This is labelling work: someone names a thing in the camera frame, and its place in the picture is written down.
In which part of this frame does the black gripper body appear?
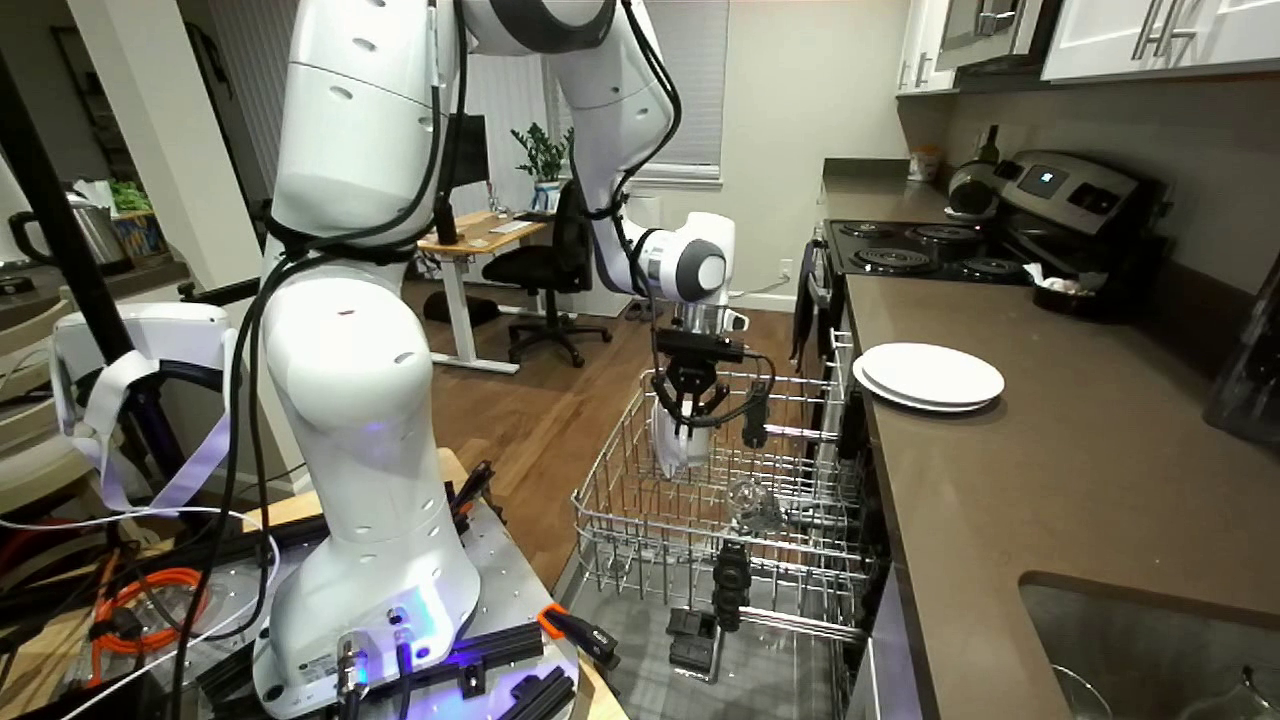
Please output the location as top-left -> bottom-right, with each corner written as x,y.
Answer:
648,326 -> 747,402

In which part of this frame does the white mug cup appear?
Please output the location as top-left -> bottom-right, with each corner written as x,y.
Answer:
648,401 -> 718,480

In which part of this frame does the black rack knob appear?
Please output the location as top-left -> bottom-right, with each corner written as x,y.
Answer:
738,377 -> 776,452
713,541 -> 756,632

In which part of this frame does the black office chair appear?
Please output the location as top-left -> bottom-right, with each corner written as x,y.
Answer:
478,176 -> 614,372

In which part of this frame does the white dinner plate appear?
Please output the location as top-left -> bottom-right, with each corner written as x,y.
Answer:
850,338 -> 1011,406
850,377 -> 1003,419

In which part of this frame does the small black block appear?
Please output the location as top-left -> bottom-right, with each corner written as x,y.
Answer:
662,603 -> 722,681

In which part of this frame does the robot cart table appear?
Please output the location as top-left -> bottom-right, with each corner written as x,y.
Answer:
197,444 -> 632,720

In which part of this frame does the green potted plant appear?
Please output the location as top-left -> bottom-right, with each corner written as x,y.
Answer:
506,119 -> 575,216

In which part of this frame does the wooden office desk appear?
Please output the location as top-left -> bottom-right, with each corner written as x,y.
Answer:
413,208 -> 550,380

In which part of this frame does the black steel stove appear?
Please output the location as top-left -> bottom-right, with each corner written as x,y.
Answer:
795,146 -> 1168,365

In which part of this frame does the window with blinds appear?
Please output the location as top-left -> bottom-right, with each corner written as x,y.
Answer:
637,0 -> 732,189

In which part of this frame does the black computer monitor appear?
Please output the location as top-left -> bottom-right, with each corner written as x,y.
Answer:
437,110 -> 490,246

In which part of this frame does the black clamp tool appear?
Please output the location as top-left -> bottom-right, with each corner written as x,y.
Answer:
490,661 -> 578,720

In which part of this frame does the dark kettle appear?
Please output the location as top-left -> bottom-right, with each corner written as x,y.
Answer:
938,125 -> 1007,220

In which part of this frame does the black pan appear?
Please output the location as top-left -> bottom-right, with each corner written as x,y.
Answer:
1021,257 -> 1120,324

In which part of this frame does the white upper cabinet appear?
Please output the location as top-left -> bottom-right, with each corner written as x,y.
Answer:
890,0 -> 959,96
1036,0 -> 1280,89

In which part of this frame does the steel over-range microwave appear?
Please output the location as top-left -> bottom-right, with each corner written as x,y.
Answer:
936,0 -> 1060,72

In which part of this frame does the steel kitchen sink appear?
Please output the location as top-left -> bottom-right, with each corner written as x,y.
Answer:
1014,570 -> 1280,720

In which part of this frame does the white plastic housing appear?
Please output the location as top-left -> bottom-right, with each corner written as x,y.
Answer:
49,301 -> 233,402

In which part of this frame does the black stand pole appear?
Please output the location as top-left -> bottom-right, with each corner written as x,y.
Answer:
0,51 -> 184,485

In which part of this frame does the wire dishwasher rack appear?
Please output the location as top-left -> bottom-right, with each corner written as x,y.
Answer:
550,333 -> 890,720
567,333 -> 888,648

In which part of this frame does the orange handled tool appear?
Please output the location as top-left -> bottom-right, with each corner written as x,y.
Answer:
536,599 -> 624,670

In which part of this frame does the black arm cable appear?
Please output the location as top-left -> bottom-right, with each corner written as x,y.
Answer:
164,0 -> 687,720

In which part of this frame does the silver cabinet handle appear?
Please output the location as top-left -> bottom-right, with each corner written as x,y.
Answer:
1132,0 -> 1173,63
1164,0 -> 1203,67

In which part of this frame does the orange coiled cable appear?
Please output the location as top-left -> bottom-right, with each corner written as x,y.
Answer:
84,562 -> 214,666

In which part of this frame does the white strap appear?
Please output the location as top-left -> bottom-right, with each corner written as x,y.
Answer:
49,342 -> 241,519

